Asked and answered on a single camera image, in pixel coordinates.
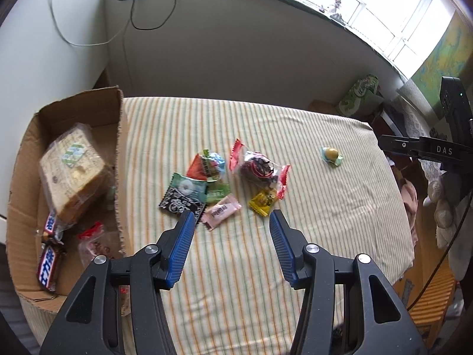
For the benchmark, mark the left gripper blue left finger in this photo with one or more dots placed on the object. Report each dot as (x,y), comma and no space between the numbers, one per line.
(89,322)

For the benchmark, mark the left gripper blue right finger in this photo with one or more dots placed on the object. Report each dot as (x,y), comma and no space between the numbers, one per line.
(375,320)

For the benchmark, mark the red clear snack bag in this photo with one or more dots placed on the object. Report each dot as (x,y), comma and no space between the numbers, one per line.
(98,240)

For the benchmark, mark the snickers bar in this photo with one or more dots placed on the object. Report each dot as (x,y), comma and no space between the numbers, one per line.
(48,267)
(53,230)

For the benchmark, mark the small green candy wrapper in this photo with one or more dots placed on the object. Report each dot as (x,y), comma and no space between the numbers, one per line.
(110,199)

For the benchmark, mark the black patterned candy packet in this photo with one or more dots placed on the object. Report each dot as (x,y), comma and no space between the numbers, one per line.
(176,203)

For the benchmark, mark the yellow ball candy wrapper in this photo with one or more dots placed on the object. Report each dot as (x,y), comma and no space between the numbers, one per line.
(332,156)

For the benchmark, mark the yellow candy packet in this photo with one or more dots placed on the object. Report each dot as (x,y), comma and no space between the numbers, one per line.
(263,202)

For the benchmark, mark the bread loaf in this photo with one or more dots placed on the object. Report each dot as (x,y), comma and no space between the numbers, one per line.
(74,174)

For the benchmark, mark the green mint candy packet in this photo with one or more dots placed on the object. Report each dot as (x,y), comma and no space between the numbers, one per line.
(189,187)

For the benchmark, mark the pink candy packet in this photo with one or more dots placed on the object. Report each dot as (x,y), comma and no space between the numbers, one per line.
(220,211)

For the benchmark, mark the light green candy packet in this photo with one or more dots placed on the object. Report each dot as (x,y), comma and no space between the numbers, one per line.
(216,191)

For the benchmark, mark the red clear dried fruit bag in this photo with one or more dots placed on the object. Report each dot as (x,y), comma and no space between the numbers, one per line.
(258,169)

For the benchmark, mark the red blue cartoon packet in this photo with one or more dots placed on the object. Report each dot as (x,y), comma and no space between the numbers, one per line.
(207,166)

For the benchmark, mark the white gloved hand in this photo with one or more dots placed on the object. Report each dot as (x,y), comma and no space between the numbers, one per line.
(453,210)

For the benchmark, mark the white lace cloth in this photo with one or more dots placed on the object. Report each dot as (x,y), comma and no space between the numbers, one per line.
(417,126)

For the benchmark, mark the beige cloth on floor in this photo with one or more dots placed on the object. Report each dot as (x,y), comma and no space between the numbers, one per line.
(409,199)

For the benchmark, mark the green paper bag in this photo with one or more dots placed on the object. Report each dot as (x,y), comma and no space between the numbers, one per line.
(362,98)

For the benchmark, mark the brown cardboard box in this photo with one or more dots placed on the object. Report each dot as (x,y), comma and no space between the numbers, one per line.
(102,110)

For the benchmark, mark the striped tablecloth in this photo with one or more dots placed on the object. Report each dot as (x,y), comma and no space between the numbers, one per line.
(232,297)

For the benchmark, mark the white red figurine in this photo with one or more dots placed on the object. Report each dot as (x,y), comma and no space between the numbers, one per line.
(335,11)

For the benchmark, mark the wall map poster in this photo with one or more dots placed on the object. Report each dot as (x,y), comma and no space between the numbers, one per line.
(448,58)

